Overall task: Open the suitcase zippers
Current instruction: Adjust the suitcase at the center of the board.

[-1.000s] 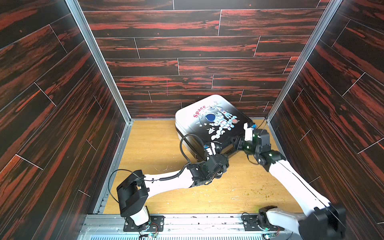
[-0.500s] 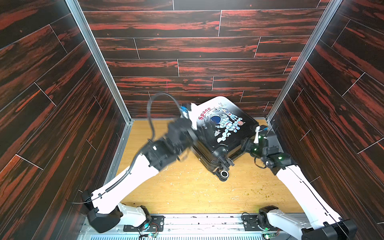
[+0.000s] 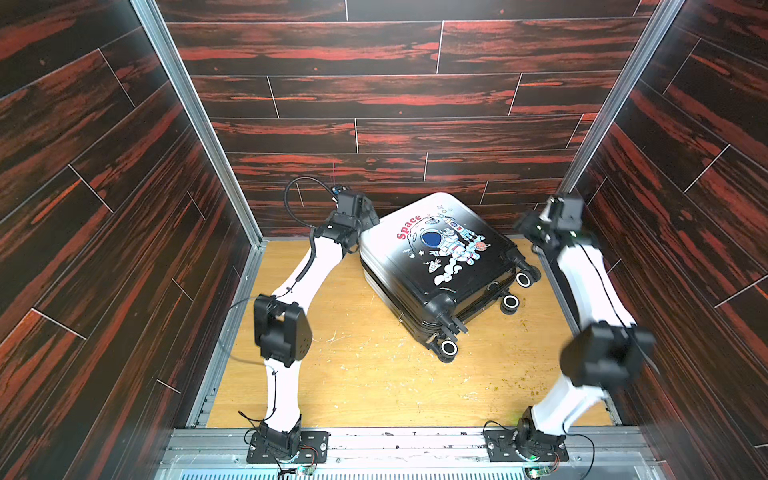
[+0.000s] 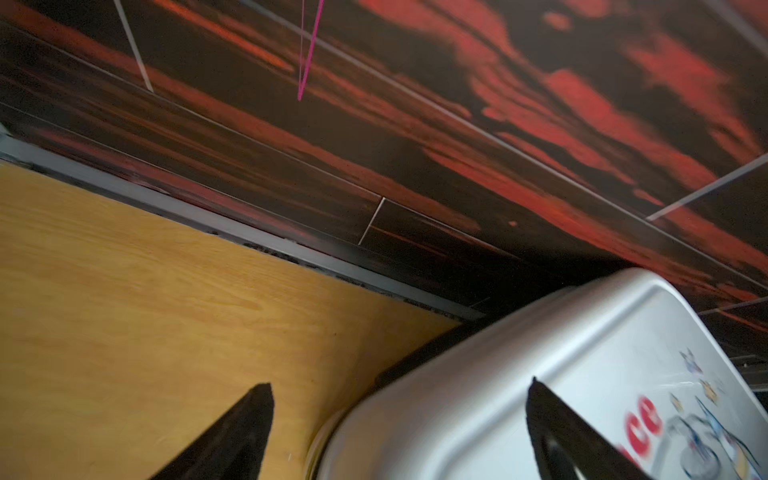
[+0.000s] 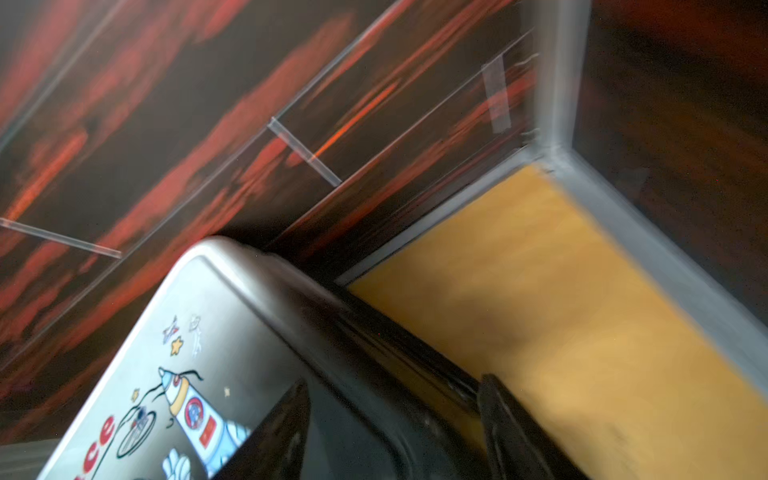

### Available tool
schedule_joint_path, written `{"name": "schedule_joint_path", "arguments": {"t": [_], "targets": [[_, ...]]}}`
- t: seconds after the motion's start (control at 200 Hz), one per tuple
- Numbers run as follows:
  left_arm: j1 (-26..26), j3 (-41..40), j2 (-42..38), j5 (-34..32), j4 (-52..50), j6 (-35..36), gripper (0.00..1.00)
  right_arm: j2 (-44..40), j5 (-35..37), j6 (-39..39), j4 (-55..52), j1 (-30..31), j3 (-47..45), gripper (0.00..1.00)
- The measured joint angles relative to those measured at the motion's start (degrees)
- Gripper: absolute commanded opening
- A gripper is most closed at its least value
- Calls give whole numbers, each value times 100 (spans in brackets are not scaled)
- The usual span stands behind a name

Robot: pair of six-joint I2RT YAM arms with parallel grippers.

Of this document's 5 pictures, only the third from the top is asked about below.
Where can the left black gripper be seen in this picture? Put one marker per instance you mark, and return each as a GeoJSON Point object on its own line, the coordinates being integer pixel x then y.
{"type": "Point", "coordinates": [364, 223]}

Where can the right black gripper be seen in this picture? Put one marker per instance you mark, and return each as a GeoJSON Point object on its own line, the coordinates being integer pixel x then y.
{"type": "Point", "coordinates": [537, 228]}

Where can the black white space suitcase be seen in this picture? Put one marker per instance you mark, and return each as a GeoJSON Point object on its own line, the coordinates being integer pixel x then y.
{"type": "Point", "coordinates": [437, 264]}

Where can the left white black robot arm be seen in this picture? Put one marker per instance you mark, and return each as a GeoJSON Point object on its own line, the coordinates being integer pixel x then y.
{"type": "Point", "coordinates": [281, 326]}

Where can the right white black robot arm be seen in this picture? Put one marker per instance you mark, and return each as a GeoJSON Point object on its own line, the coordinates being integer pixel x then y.
{"type": "Point", "coordinates": [609, 350]}

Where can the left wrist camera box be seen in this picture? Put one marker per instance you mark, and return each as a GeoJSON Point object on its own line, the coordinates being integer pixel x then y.
{"type": "Point", "coordinates": [348, 202]}

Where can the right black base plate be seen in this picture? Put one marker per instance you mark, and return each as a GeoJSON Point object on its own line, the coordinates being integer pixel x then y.
{"type": "Point", "coordinates": [504, 445]}

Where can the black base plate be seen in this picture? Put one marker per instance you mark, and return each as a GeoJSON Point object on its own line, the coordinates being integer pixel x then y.
{"type": "Point", "coordinates": [504, 445]}
{"type": "Point", "coordinates": [296, 447]}

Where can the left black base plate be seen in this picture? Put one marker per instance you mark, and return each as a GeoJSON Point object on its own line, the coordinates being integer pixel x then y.
{"type": "Point", "coordinates": [296, 447]}

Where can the aluminium front rail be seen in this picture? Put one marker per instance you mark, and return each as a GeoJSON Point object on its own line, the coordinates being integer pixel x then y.
{"type": "Point", "coordinates": [411, 453]}

